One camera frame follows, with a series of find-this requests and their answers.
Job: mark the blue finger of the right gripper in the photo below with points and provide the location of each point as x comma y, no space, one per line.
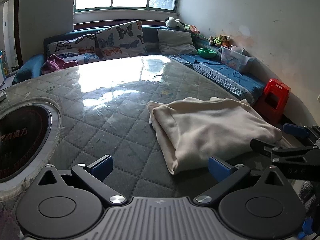
299,132
261,147

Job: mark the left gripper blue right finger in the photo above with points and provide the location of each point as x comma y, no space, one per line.
220,169

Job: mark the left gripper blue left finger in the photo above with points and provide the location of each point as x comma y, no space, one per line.
101,168

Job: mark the cream long-sleeve shirt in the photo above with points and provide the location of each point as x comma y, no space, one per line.
191,130

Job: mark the right dark gloved hand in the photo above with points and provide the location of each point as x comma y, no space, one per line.
309,195

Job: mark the red plastic stool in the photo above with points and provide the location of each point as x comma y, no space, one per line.
272,102

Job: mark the blue plastic stool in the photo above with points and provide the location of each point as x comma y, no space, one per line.
306,228

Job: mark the round black stove inset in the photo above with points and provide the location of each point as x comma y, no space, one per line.
30,131

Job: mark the clear plastic storage box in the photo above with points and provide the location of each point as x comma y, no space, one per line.
235,60

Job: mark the green plastic bowl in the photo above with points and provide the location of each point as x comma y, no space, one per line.
206,53

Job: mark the small plush toys pile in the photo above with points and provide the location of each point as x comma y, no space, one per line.
220,41

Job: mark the magenta crumpled garment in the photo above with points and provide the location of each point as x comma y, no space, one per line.
54,63

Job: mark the flat butterfly print cushion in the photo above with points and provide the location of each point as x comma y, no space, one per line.
81,49

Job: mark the grey remote control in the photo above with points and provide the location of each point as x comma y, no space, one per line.
3,96

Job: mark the upright butterfly print cushion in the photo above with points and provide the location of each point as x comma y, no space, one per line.
123,40

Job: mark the light blue small cabinet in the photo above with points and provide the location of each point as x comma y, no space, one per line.
2,72

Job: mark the grey square cushion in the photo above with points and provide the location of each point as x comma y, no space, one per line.
171,42

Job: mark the panda plush toy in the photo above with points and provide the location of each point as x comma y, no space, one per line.
170,22

